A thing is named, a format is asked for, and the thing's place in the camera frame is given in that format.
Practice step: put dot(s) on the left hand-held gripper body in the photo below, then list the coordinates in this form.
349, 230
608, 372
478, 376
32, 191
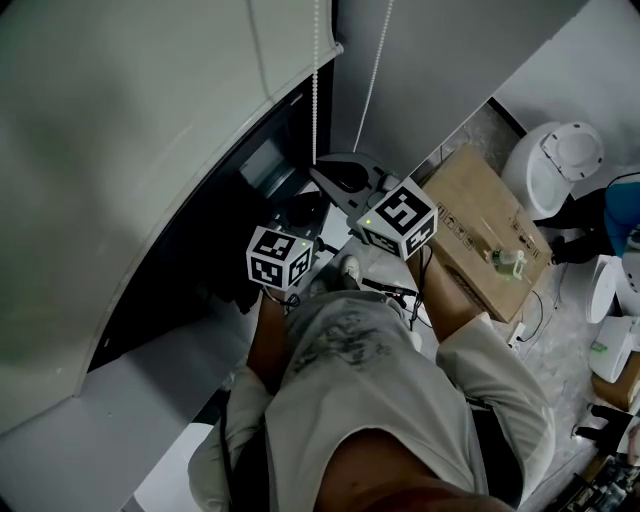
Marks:
277, 257

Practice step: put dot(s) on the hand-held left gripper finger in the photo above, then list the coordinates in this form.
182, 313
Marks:
322, 212
285, 215

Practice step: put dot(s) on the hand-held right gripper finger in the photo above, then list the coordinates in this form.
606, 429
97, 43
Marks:
337, 197
370, 167

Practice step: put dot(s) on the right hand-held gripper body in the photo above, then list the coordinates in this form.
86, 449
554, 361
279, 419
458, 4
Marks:
405, 215

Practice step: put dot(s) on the white roller blind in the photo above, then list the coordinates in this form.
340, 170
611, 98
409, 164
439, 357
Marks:
125, 175

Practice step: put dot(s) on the person's right forearm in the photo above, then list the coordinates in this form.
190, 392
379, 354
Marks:
445, 305

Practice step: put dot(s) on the person's left forearm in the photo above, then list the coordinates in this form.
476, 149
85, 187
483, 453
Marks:
267, 330

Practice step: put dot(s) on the person's white shoe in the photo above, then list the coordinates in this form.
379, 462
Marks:
350, 267

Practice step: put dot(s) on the black rod tool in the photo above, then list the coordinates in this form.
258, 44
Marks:
387, 288

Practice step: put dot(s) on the large cardboard box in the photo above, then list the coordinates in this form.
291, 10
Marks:
480, 200

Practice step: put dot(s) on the clear plastic bottle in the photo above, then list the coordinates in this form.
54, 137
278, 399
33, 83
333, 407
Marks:
500, 256

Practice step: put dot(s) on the white toilet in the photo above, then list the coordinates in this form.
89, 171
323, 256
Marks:
527, 170

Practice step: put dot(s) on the white power strip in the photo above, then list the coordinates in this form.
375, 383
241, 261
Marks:
517, 332

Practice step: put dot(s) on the person's white shirt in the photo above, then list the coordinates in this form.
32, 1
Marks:
360, 400

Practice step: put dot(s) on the white window sill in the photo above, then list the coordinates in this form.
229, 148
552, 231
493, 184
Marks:
150, 400

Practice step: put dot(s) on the white toilet lid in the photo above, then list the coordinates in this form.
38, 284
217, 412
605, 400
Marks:
602, 290

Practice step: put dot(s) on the white ceramic tank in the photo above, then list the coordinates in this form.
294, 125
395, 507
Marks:
615, 345

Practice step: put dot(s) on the person's bare chest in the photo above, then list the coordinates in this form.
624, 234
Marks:
400, 475

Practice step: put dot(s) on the small brown box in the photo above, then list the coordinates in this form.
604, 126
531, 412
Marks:
620, 390

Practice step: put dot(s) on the black equipment pile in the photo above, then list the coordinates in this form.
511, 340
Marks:
607, 435

